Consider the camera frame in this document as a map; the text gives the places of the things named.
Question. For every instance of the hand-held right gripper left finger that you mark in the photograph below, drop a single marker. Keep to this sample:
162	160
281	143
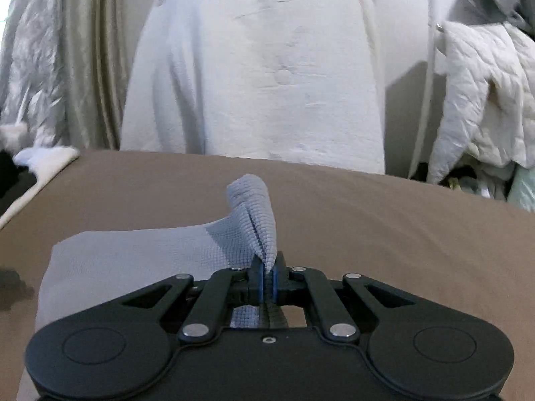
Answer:
260	286

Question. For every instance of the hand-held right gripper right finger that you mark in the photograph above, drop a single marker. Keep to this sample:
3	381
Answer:
274	286

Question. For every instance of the grey waffle knit garment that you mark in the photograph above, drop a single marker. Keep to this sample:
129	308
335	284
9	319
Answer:
138	255

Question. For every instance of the white cloth covered furniture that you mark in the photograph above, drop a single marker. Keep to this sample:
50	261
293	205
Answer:
250	71

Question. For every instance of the white fluffy blanket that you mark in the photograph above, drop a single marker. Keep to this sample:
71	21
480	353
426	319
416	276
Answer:
46	158

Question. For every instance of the white pipe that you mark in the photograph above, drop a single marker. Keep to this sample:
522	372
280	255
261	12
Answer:
428	75

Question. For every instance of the pale green cloth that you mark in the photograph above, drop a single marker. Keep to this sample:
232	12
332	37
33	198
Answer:
524	188

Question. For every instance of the white quilted jacket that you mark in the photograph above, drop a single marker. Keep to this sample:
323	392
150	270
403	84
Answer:
480	92

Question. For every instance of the silver grey curtain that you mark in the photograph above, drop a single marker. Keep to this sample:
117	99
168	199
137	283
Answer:
62	58

